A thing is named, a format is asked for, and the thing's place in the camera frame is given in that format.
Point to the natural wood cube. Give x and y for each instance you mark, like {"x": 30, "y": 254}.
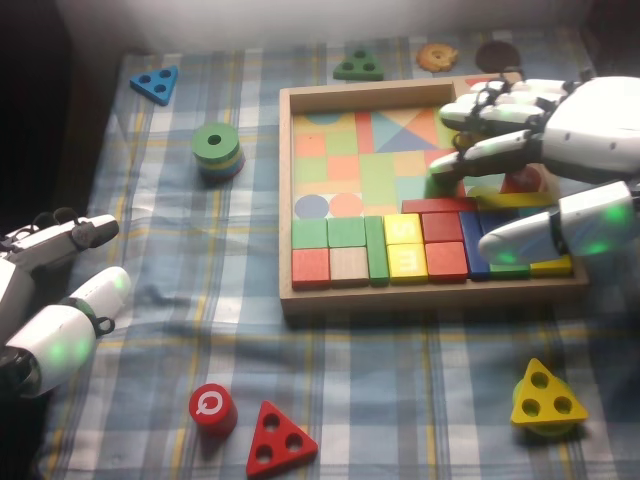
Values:
{"x": 349, "y": 265}

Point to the tan toy cookie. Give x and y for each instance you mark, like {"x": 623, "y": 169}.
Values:
{"x": 437, "y": 56}

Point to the blue triangle block with holes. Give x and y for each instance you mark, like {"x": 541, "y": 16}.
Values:
{"x": 157, "y": 85}

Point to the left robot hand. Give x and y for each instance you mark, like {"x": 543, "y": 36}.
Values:
{"x": 55, "y": 335}

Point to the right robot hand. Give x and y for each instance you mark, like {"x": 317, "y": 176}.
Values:
{"x": 590, "y": 125}

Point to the blue cube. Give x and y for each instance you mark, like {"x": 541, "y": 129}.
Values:
{"x": 495, "y": 219}

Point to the red triangle block with holes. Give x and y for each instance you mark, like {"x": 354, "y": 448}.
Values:
{"x": 277, "y": 445}

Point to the red cylinder with letter Q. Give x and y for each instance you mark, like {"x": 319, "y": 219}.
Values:
{"x": 212, "y": 410}

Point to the brown chocolate toy cookie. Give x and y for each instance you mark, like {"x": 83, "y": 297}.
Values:
{"x": 495, "y": 55}

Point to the red cube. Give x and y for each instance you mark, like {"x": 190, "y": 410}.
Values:
{"x": 311, "y": 267}
{"x": 442, "y": 226}
{"x": 446, "y": 260}

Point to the yellow triangle block with holes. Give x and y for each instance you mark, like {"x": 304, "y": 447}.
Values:
{"x": 547, "y": 390}

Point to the blue plaid cloth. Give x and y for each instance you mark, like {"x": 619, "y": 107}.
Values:
{"x": 350, "y": 375}

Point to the yellow cube with letter E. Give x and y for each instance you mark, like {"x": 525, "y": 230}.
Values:
{"x": 407, "y": 261}

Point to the green triangle block with holes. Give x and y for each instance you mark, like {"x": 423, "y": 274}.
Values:
{"x": 359, "y": 67}

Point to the wooden puzzle tray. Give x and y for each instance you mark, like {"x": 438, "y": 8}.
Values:
{"x": 400, "y": 297}

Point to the red cylinder with x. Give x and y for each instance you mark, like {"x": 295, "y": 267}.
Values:
{"x": 525, "y": 181}

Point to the green cylinder with white line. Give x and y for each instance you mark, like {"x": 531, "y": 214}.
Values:
{"x": 442, "y": 189}

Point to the yellow cube with letter S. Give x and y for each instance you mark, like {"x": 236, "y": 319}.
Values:
{"x": 404, "y": 228}

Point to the yellow cube with equals sign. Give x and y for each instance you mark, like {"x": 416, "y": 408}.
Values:
{"x": 550, "y": 268}

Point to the green cube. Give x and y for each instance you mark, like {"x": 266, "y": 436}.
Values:
{"x": 346, "y": 231}
{"x": 310, "y": 233}
{"x": 510, "y": 271}

